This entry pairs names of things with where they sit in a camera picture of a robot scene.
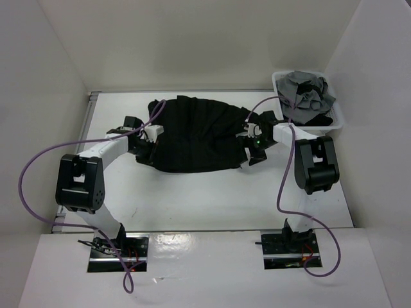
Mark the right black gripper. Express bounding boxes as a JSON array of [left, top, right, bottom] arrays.
[[235, 134, 277, 166]]

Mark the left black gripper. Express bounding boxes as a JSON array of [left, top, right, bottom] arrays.
[[129, 137, 159, 168]]

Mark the black skirt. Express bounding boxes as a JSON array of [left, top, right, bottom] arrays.
[[150, 96, 250, 173]]

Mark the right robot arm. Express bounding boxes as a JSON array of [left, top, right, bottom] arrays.
[[238, 112, 340, 252]]

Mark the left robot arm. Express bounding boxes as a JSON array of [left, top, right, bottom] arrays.
[[56, 116, 164, 257]]

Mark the black garment in basket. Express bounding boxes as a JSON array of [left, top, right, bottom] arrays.
[[281, 79, 336, 126]]

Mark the white plastic basket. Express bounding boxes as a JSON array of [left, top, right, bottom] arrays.
[[272, 71, 345, 134]]

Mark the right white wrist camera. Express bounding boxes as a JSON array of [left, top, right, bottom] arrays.
[[243, 121, 262, 138]]

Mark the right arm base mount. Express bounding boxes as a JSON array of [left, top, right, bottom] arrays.
[[255, 230, 322, 270]]

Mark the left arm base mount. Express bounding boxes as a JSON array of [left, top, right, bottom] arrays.
[[78, 233, 149, 273]]

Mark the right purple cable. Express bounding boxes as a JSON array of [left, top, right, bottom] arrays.
[[245, 96, 341, 277]]

